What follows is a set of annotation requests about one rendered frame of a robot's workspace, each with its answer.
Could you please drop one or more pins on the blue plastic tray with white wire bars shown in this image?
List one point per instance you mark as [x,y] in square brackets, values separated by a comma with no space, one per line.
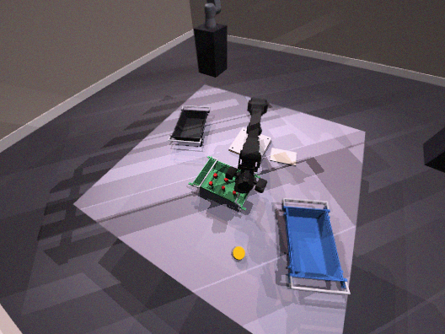
[312,246]

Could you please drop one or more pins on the green plastic tray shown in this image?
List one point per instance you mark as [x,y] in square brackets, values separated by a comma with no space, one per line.
[220,169]

